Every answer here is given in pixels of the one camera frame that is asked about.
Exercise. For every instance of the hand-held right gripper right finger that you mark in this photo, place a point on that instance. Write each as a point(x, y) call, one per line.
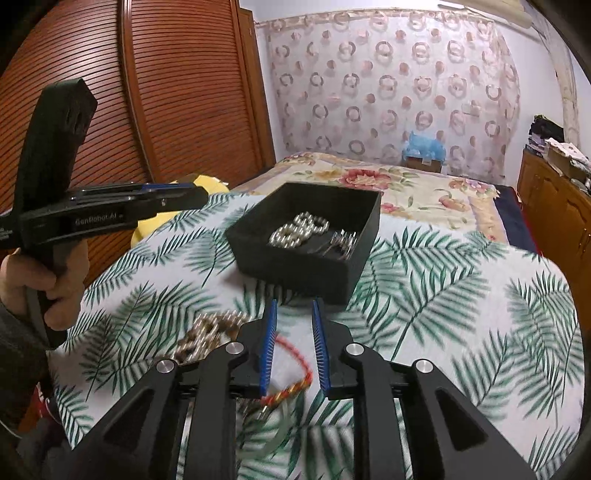
point(320, 341)

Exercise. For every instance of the cardboard box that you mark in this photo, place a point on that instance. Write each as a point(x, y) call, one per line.
point(424, 165)

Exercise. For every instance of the pile of folded clothes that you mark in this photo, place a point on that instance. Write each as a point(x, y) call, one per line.
point(561, 143)

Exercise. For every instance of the circle pattern curtain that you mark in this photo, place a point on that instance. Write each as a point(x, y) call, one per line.
point(392, 83)

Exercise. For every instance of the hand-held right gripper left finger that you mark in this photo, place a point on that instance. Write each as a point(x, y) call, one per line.
point(271, 333)

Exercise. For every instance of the palm leaf tablecloth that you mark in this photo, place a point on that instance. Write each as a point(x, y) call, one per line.
point(415, 323)

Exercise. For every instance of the dark blue bed sheet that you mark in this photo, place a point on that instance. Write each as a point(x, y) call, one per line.
point(517, 217)

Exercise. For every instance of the person's left forearm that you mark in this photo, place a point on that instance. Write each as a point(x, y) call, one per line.
point(18, 364)

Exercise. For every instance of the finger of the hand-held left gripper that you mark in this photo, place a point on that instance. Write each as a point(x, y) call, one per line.
point(171, 196)

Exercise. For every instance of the yellow stool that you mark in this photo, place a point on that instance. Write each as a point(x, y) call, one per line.
point(184, 203)

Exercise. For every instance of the blue plastic bag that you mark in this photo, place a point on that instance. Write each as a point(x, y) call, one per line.
point(423, 146)

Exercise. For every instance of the wooden cabinet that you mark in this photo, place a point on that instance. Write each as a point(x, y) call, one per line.
point(556, 203)

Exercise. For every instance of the wooden wardrobe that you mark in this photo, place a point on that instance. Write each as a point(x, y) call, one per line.
point(152, 106)

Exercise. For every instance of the black jewelry box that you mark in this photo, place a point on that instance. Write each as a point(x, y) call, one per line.
point(307, 228)

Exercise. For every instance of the person's left hand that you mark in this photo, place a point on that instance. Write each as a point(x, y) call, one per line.
point(44, 288)

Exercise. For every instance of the floral bed blanket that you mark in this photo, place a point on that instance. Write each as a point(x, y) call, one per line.
point(406, 189)

